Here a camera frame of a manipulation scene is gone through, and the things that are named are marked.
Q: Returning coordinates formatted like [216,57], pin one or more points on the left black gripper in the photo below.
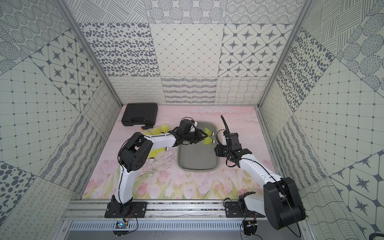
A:
[194,136]

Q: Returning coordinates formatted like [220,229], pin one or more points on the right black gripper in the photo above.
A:
[218,151]

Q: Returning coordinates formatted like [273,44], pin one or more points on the yellow shuttlecock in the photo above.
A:
[208,141]
[153,153]
[156,131]
[208,132]
[164,128]

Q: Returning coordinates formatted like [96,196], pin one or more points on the grey plastic storage box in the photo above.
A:
[198,157]

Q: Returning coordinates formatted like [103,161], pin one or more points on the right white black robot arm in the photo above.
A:
[280,204]

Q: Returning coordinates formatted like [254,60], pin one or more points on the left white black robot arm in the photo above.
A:
[134,152]

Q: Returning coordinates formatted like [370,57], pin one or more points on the black plastic tool case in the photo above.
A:
[140,114]

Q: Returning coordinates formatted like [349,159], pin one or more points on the small green circuit board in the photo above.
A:
[121,225]

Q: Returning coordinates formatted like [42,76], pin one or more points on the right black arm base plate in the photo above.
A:
[237,209]

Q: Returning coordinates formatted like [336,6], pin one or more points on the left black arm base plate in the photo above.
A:
[118,210]

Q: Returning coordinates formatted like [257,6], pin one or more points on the aluminium mounting rail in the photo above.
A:
[94,210]

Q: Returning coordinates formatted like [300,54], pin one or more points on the white perforated cable duct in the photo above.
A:
[209,225]

